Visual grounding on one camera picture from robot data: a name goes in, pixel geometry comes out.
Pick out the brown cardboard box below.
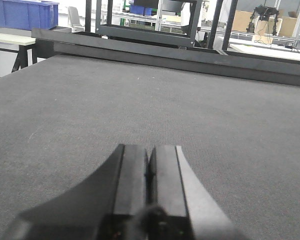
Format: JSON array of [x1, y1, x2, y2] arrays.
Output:
[[232, 10, 297, 39]]

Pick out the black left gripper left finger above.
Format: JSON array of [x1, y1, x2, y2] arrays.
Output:
[[2, 144, 148, 240]]

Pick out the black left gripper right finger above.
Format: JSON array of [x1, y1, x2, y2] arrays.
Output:
[[147, 145, 243, 240]]

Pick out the white work table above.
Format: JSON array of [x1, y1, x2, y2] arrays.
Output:
[[229, 38, 300, 53]]

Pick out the white side table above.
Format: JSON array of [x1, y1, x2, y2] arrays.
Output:
[[0, 33, 38, 73]]

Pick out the black metal frame rack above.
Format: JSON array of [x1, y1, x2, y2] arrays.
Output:
[[84, 0, 238, 50]]

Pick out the black fabric table mat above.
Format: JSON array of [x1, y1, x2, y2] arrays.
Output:
[[0, 55, 300, 240]]

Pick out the blue plastic storage crate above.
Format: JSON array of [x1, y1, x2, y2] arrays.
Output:
[[0, 0, 59, 31]]

